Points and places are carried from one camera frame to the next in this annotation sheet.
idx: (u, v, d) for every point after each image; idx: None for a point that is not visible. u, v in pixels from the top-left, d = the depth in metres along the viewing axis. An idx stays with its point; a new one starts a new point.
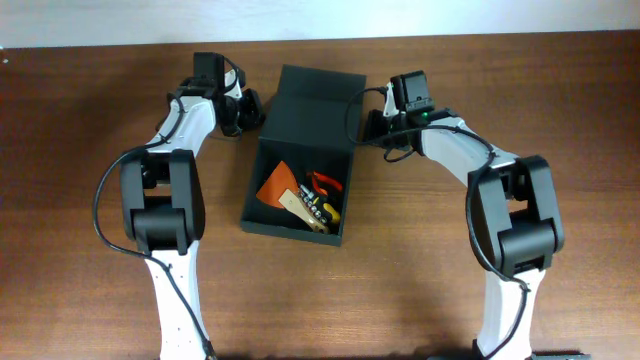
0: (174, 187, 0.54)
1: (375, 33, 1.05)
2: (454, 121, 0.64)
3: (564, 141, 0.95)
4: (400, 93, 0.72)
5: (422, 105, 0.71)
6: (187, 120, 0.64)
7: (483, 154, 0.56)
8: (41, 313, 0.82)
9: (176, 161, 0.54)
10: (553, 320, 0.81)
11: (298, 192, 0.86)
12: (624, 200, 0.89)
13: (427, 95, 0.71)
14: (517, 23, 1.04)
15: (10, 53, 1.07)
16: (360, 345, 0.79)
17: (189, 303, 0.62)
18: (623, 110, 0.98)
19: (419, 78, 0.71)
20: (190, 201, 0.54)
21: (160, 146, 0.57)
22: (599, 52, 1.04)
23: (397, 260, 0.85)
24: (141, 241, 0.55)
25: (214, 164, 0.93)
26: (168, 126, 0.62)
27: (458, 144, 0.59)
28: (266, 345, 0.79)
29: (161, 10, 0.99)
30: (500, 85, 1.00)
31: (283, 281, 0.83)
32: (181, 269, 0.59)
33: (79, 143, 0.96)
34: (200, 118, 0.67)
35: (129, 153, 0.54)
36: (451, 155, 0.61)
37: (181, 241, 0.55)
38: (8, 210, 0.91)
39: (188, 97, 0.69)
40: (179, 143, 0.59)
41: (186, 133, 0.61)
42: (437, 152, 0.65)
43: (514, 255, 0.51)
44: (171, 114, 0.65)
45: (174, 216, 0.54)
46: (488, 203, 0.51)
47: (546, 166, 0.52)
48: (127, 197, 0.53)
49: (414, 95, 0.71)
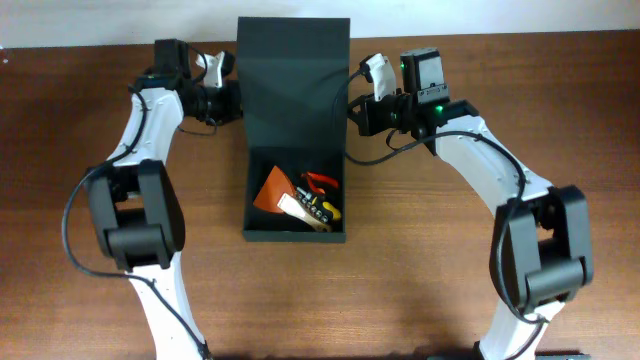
0: (145, 201, 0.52)
1: (375, 32, 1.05)
2: (475, 124, 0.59)
3: (563, 141, 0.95)
4: (413, 77, 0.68)
5: (437, 94, 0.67)
6: (152, 120, 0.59)
7: (513, 182, 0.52)
8: (41, 313, 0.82)
9: (145, 173, 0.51)
10: (553, 320, 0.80)
11: (296, 194, 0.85)
12: (624, 200, 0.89)
13: (442, 83, 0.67)
14: (517, 21, 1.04)
15: (9, 52, 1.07)
16: (359, 345, 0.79)
17: (180, 313, 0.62)
18: (623, 109, 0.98)
19: (435, 62, 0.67)
20: (166, 215, 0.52)
21: (126, 158, 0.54)
22: (599, 51, 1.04)
23: (397, 260, 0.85)
24: (119, 259, 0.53)
25: (213, 163, 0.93)
26: (132, 131, 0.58)
27: (485, 155, 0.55)
28: (266, 345, 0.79)
29: (161, 10, 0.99)
30: (500, 84, 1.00)
31: (283, 281, 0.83)
32: (166, 283, 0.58)
33: (79, 143, 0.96)
34: (165, 115, 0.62)
35: (96, 170, 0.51)
36: (473, 167, 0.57)
37: (161, 254, 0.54)
38: (7, 210, 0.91)
39: (149, 89, 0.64)
40: (145, 152, 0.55)
41: (153, 138, 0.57)
42: (455, 153, 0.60)
43: (540, 292, 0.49)
44: (133, 112, 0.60)
45: (151, 231, 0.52)
46: (519, 239, 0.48)
47: (582, 199, 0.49)
48: (98, 217, 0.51)
49: (427, 82, 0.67)
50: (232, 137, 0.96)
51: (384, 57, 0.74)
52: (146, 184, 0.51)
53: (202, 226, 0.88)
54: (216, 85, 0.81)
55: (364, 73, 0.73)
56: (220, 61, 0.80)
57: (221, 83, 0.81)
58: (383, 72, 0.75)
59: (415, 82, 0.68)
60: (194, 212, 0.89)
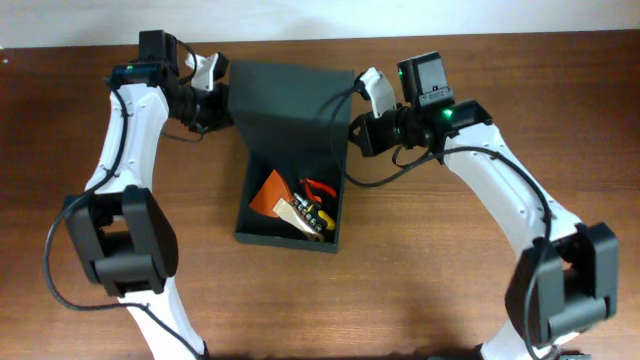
0: (133, 232, 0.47)
1: (374, 32, 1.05)
2: (486, 136, 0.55)
3: (564, 141, 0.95)
4: (413, 82, 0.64)
5: (440, 97, 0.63)
6: (133, 131, 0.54)
7: (537, 217, 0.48)
8: (41, 313, 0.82)
9: (129, 204, 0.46)
10: None
11: (291, 200, 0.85)
12: (624, 200, 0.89)
13: (445, 85, 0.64)
14: (517, 22, 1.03)
15: (9, 53, 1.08)
16: (359, 345, 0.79)
17: (177, 330, 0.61)
18: (623, 109, 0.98)
19: (435, 64, 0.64)
20: (157, 245, 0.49)
21: (109, 183, 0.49)
22: (599, 51, 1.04)
23: (397, 260, 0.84)
24: (109, 286, 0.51)
25: (213, 164, 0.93)
26: (113, 146, 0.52)
27: (504, 177, 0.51)
28: (266, 345, 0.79)
29: (160, 11, 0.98)
30: (500, 85, 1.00)
31: (282, 281, 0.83)
32: (161, 307, 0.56)
33: (78, 144, 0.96)
34: (150, 119, 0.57)
35: (80, 199, 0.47)
36: (489, 189, 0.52)
37: (154, 281, 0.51)
38: (6, 210, 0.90)
39: (131, 89, 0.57)
40: (129, 173, 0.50)
41: (137, 154, 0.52)
42: (469, 173, 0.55)
43: (560, 334, 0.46)
44: (113, 118, 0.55)
45: (140, 261, 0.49)
46: (545, 284, 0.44)
47: (613, 239, 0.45)
48: (83, 248, 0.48)
49: (428, 85, 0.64)
50: (232, 137, 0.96)
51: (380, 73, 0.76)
52: (132, 215, 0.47)
53: (202, 226, 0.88)
54: (207, 88, 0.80)
55: (359, 89, 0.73)
56: (213, 63, 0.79)
57: (212, 87, 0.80)
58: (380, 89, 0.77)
59: (416, 86, 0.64)
60: (194, 212, 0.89)
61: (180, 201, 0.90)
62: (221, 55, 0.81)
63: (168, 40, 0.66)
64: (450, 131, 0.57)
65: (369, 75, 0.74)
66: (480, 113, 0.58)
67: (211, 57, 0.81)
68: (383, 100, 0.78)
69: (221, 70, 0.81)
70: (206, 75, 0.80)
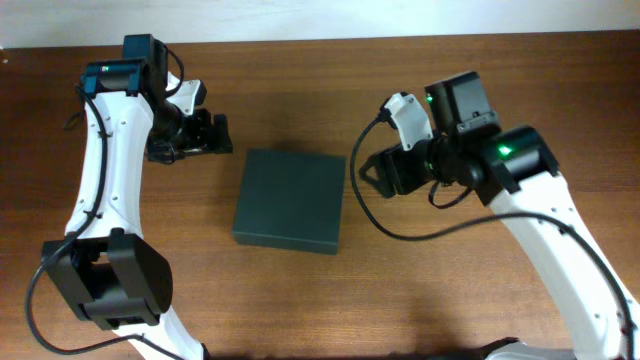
0: (123, 279, 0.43)
1: (374, 33, 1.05)
2: (552, 197, 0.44)
3: (564, 141, 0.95)
4: (448, 110, 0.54)
5: (482, 123, 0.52)
6: (114, 158, 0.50)
7: (618, 328, 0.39)
8: (40, 314, 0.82)
9: (116, 252, 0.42)
10: (553, 320, 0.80)
11: (292, 204, 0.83)
12: (625, 200, 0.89)
13: (486, 110, 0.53)
14: (519, 22, 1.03)
15: (9, 53, 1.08)
16: (360, 345, 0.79)
17: (174, 351, 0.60)
18: (623, 110, 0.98)
19: (473, 85, 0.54)
20: (148, 289, 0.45)
21: (91, 226, 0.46)
22: (599, 51, 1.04)
23: (397, 259, 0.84)
24: (100, 322, 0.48)
25: (214, 164, 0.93)
26: (93, 172, 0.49)
27: (576, 266, 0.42)
28: (266, 345, 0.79)
29: (160, 11, 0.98)
30: (501, 86, 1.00)
31: (283, 281, 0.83)
32: (156, 334, 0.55)
33: (79, 144, 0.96)
34: (133, 138, 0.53)
35: (62, 247, 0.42)
36: (553, 270, 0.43)
37: (148, 318, 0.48)
38: (6, 210, 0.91)
39: (110, 99, 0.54)
40: (111, 211, 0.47)
41: (119, 188, 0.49)
42: (533, 246, 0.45)
43: None
44: (91, 138, 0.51)
45: (133, 302, 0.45)
46: None
47: None
48: (71, 293, 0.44)
49: (468, 112, 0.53)
50: (233, 138, 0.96)
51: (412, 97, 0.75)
52: (121, 264, 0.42)
53: (203, 226, 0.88)
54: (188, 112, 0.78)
55: (386, 118, 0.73)
56: (196, 88, 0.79)
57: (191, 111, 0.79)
58: (412, 114, 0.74)
59: (452, 116, 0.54)
60: (194, 211, 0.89)
61: (181, 200, 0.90)
62: (202, 84, 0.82)
63: (155, 46, 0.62)
64: (508, 181, 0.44)
65: (395, 100, 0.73)
66: (540, 153, 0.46)
67: (193, 83, 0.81)
68: (415, 129, 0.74)
69: (201, 99, 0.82)
70: (188, 99, 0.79)
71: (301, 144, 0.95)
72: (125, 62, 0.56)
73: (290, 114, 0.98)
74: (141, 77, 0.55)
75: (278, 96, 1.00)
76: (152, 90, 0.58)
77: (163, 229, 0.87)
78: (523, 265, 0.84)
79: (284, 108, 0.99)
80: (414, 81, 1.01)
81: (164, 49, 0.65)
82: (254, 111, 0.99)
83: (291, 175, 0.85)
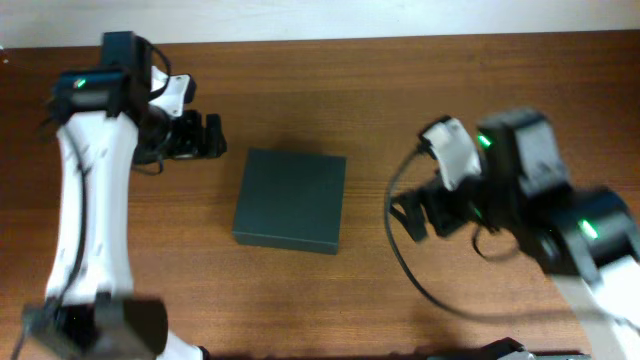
0: (114, 339, 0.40)
1: (375, 33, 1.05)
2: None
3: (564, 142, 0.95)
4: (507, 159, 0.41)
5: (551, 181, 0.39)
6: (95, 198, 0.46)
7: None
8: None
9: (103, 313, 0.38)
10: (553, 320, 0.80)
11: (292, 203, 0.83)
12: (624, 201, 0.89)
13: (554, 162, 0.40)
14: (520, 22, 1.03)
15: (9, 53, 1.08)
16: (360, 345, 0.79)
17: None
18: (623, 110, 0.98)
19: (541, 132, 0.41)
20: (143, 343, 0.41)
21: (75, 282, 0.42)
22: (600, 51, 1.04)
23: (397, 259, 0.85)
24: None
25: (214, 164, 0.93)
26: (70, 217, 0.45)
27: None
28: (266, 345, 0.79)
29: (161, 11, 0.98)
30: (501, 86, 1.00)
31: (283, 281, 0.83)
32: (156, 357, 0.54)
33: None
34: (116, 169, 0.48)
35: (39, 317, 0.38)
36: None
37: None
38: (7, 210, 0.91)
39: (85, 124, 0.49)
40: (97, 262, 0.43)
41: (104, 233, 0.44)
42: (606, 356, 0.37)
43: None
44: (67, 176, 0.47)
45: (128, 353, 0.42)
46: None
47: None
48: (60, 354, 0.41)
49: (534, 163, 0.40)
50: (233, 138, 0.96)
51: (457, 124, 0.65)
52: (109, 327, 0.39)
53: (203, 226, 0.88)
54: (175, 113, 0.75)
55: (424, 150, 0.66)
56: (183, 85, 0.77)
57: (180, 113, 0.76)
58: (455, 143, 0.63)
59: (513, 166, 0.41)
60: (195, 211, 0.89)
61: (181, 200, 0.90)
62: (190, 80, 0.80)
63: (139, 46, 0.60)
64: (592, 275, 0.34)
65: (434, 130, 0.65)
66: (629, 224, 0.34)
67: (181, 78, 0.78)
68: (459, 160, 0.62)
69: (192, 96, 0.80)
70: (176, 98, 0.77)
71: (301, 144, 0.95)
72: (105, 71, 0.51)
73: (290, 114, 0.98)
74: (122, 89, 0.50)
75: (279, 97, 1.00)
76: (135, 104, 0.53)
77: (164, 229, 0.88)
78: (523, 265, 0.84)
79: (284, 109, 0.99)
80: (414, 81, 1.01)
81: (147, 44, 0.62)
82: (254, 111, 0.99)
83: (291, 177, 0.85)
